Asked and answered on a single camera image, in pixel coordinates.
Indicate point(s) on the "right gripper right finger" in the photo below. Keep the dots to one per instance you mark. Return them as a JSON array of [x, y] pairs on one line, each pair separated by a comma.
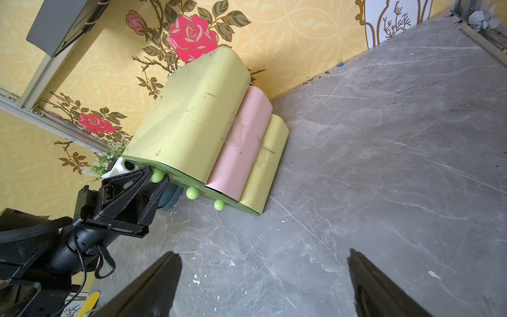
[[376, 294]]

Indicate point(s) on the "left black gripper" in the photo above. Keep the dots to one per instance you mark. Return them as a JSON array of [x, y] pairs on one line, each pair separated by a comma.
[[124, 205]]

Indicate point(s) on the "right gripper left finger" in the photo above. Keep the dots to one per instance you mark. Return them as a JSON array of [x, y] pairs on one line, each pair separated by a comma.
[[150, 294]]

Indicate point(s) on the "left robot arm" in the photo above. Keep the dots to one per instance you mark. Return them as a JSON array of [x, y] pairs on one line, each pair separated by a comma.
[[39, 257]]

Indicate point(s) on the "green bottom drawer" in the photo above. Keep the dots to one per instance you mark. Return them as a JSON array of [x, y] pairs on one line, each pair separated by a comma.
[[220, 204]]

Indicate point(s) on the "green drawer cabinet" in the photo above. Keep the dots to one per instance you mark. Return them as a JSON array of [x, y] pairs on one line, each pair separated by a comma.
[[209, 125]]

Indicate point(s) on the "potted green plant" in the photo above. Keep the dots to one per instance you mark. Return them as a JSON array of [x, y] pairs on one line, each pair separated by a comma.
[[115, 150]]

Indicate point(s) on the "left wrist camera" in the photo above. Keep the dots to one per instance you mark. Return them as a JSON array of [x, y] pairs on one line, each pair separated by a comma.
[[119, 167]]

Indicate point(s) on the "grey wall shelf tray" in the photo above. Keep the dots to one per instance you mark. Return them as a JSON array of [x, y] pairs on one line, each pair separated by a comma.
[[59, 23]]

